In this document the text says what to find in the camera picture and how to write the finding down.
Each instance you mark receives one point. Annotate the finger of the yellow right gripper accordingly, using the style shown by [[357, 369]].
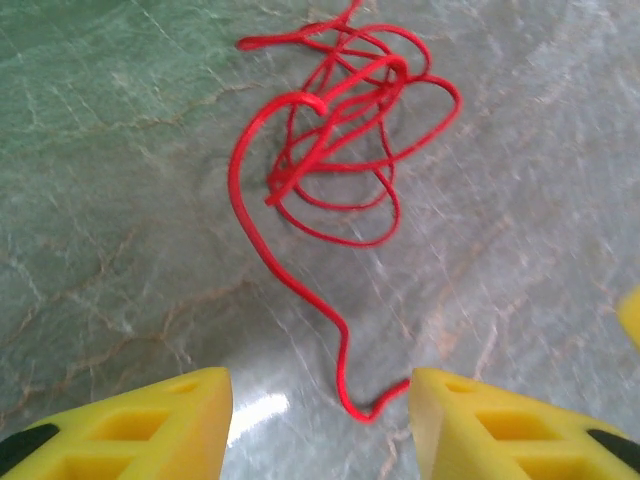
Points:
[[632, 320]]

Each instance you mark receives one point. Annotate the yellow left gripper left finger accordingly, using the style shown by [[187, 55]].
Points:
[[150, 440]]

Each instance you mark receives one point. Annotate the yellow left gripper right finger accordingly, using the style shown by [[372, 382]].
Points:
[[500, 440]]

